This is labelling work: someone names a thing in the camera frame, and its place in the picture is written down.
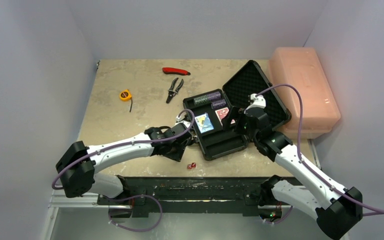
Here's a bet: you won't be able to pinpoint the red playing card deck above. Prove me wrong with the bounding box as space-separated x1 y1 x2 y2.
215 107 229 125

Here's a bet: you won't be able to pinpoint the purple 500 chip stack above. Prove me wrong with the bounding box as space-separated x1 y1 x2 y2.
211 99 227 110

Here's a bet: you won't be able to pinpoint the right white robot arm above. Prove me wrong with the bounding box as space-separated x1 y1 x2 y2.
221 107 363 240

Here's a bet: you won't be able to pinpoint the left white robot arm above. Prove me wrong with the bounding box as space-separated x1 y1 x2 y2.
52 120 192 205

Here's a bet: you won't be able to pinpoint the black poker set case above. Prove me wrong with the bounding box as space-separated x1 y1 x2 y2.
182 60 291 161

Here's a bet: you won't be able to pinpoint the blue playing card deck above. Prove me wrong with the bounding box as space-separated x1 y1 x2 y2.
194 113 214 134

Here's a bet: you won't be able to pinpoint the purple chip stack in case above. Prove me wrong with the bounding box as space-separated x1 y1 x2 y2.
206 91 222 102

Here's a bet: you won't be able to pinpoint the green blue chip stack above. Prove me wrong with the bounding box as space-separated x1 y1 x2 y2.
193 95 209 105

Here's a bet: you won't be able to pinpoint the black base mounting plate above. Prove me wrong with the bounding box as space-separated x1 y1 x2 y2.
97 175 282 218

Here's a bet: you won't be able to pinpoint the black grey pliers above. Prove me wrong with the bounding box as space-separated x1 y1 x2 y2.
165 77 184 104

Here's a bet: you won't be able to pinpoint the yellow tape measure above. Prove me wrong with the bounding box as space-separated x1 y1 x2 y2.
118 89 133 113

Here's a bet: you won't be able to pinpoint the red utility knife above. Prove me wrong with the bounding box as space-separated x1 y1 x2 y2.
162 67 191 76

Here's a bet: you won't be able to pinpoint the pink plastic storage bin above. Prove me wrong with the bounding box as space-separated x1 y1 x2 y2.
267 47 341 139

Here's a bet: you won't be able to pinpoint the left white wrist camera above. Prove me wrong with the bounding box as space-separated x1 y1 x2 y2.
175 111 195 132

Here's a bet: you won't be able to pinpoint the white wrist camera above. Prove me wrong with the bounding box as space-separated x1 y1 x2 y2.
175 111 195 132
245 93 267 111

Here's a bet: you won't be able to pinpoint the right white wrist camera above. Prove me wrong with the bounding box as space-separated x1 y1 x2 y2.
245 93 267 111

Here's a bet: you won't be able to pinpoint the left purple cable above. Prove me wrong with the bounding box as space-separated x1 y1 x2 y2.
51 109 196 191

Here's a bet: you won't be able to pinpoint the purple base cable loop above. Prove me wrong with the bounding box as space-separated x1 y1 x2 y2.
108 194 164 232

